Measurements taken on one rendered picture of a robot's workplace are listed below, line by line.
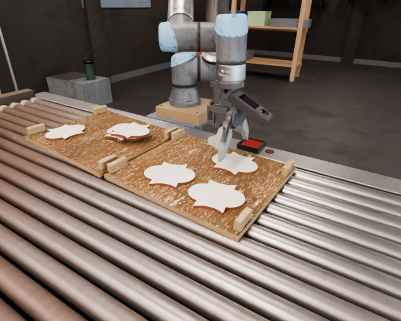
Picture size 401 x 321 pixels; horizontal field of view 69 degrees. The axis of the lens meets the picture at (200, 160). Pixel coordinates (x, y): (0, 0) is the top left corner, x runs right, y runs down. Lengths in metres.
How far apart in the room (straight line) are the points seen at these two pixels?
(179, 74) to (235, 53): 0.65
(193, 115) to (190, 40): 0.52
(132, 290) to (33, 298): 0.16
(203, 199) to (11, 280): 0.40
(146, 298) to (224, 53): 0.54
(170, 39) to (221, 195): 0.42
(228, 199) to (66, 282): 0.37
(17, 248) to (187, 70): 0.96
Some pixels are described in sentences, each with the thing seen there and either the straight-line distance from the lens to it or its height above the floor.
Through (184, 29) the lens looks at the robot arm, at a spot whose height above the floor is 1.29.
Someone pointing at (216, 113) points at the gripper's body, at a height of 1.09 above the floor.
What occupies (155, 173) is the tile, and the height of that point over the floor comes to 0.94.
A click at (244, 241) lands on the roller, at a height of 0.92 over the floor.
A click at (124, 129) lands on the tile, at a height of 0.97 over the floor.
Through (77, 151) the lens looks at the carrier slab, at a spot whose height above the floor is 0.94.
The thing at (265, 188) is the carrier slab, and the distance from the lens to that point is 0.75.
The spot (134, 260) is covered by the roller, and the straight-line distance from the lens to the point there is 0.59.
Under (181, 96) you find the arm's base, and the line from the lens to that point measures 1.36.
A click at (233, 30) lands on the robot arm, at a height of 1.29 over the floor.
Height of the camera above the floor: 1.35
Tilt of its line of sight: 28 degrees down
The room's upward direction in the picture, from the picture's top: 1 degrees clockwise
